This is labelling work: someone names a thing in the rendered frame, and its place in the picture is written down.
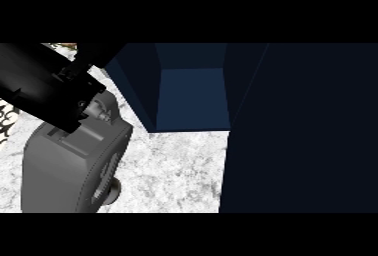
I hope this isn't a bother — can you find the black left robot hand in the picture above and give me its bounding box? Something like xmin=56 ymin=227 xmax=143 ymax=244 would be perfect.
xmin=0 ymin=42 xmax=129 ymax=134

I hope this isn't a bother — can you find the dark blue open cabinet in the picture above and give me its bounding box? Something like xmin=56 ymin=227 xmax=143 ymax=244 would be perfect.
xmin=102 ymin=42 xmax=270 ymax=134

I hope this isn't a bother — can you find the dark navy cabinet door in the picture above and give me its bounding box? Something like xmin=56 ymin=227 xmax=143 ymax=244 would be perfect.
xmin=217 ymin=42 xmax=378 ymax=214

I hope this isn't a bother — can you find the small brown green object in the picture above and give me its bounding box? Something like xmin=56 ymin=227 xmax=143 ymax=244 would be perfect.
xmin=56 ymin=42 xmax=80 ymax=52

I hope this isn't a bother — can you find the black white patterned object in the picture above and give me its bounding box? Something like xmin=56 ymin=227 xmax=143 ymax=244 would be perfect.
xmin=0 ymin=99 xmax=22 ymax=148

